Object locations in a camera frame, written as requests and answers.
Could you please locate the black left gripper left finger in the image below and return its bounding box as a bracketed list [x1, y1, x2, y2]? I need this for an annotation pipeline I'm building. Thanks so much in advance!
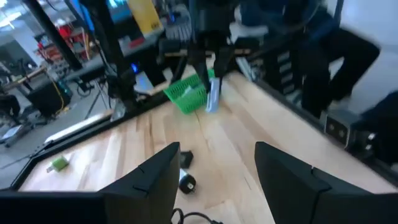
[99, 141, 182, 224]

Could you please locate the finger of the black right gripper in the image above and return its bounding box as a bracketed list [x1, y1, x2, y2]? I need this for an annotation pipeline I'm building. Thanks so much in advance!
[188, 43, 212, 93]
[214, 47, 235, 79]

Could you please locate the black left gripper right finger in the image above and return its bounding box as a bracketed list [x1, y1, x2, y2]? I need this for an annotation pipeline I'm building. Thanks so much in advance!
[254, 141, 371, 224]

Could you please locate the white case with window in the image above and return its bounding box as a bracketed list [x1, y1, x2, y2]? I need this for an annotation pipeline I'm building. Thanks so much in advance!
[205, 77, 222, 113]

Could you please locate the green plastic basket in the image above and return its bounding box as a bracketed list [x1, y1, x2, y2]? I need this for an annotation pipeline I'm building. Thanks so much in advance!
[163, 68, 218, 115]

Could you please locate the red hand tool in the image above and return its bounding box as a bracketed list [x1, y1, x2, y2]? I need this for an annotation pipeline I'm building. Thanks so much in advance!
[129, 37, 146, 49]

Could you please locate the yellow board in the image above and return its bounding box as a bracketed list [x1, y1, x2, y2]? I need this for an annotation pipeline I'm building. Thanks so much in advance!
[127, 0, 165, 39]

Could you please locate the green and white charger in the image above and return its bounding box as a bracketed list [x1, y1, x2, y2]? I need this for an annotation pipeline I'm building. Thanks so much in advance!
[46, 155, 70, 174]

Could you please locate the tablet with blue screen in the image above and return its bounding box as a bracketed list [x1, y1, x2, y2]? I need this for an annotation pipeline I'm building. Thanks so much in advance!
[107, 0, 133, 22]

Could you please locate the person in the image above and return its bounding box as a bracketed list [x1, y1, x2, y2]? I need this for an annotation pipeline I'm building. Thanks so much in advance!
[239, 0, 382, 119]

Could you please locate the black equipment box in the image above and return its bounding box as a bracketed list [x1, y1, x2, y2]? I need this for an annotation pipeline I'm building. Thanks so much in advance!
[26, 79, 74, 118]

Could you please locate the black pole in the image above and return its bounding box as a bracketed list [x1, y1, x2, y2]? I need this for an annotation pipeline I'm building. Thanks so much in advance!
[23, 0, 83, 71]

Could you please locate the black lamp power cord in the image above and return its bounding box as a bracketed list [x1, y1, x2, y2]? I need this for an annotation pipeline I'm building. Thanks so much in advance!
[170, 207, 223, 224]

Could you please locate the black table camera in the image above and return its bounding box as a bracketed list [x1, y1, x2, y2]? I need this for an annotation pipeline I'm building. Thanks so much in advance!
[323, 110, 376, 154]

